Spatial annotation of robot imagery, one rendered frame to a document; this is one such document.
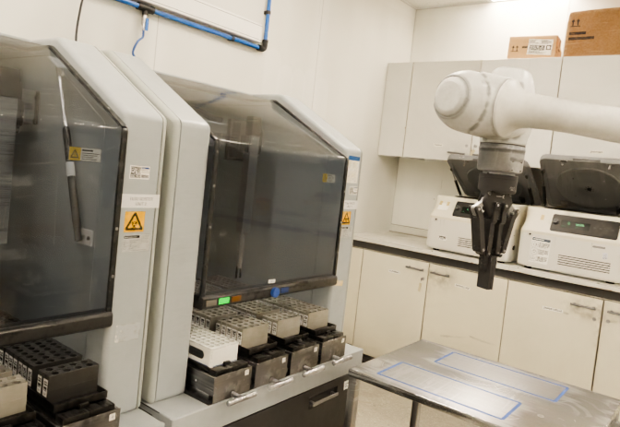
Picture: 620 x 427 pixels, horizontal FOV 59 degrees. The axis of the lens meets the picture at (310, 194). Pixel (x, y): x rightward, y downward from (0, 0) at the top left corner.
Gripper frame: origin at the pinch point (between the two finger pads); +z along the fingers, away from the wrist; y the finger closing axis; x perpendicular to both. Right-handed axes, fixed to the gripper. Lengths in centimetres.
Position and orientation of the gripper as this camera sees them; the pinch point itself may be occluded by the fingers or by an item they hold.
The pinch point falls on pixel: (486, 271)
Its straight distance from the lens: 119.3
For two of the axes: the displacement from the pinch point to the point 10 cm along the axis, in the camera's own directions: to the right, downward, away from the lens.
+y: 8.6, 0.7, 5.0
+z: -1.1, 9.9, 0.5
